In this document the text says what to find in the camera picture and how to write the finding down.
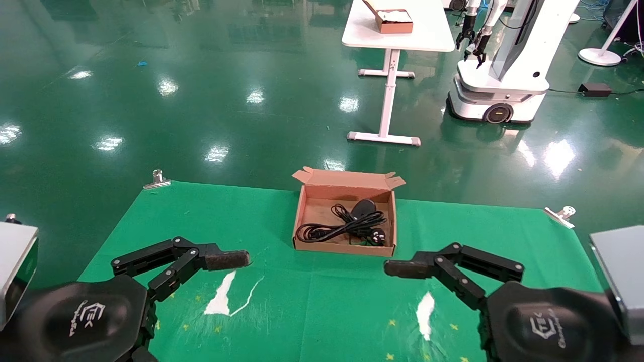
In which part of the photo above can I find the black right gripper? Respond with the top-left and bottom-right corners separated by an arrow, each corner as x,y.
483,281 -> 644,362

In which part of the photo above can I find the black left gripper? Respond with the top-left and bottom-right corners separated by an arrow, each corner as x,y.
0,274 -> 160,362

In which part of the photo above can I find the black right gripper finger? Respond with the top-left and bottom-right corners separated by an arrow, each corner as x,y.
384,242 -> 525,311

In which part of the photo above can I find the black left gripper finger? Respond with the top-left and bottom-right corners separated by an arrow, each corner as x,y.
111,237 -> 251,302

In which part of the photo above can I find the black power cable with plug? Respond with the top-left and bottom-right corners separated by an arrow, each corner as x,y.
296,211 -> 388,247

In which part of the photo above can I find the open brown cardboard box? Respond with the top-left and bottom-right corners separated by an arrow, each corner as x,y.
292,167 -> 406,257

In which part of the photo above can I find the small brown cardboard box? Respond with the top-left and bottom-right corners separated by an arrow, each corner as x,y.
362,0 -> 414,34

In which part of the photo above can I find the green table cloth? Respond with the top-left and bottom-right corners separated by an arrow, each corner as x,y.
78,181 -> 599,362

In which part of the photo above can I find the metal cloth clip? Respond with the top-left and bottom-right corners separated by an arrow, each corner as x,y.
143,169 -> 171,190
544,206 -> 576,229

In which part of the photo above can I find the white wheeled robot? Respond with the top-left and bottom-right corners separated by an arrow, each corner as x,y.
447,0 -> 580,124

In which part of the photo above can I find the white table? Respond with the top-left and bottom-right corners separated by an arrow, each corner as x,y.
342,0 -> 456,147

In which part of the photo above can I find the black power adapter brick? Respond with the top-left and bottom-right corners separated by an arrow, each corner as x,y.
579,83 -> 612,98

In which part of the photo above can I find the white stand with round base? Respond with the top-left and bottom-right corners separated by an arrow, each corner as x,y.
578,0 -> 639,67

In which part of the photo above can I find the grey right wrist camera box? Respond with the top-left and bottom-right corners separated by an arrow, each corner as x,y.
589,225 -> 644,347

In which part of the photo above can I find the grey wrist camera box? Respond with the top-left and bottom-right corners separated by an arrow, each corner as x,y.
0,214 -> 39,332
589,225 -> 644,347

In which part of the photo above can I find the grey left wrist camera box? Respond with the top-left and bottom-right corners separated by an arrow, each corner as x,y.
0,214 -> 39,332

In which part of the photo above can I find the thin black floor cable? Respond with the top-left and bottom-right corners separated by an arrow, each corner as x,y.
547,88 -> 644,96

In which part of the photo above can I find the blue cable bundle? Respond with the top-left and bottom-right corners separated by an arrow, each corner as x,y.
579,0 -> 610,22

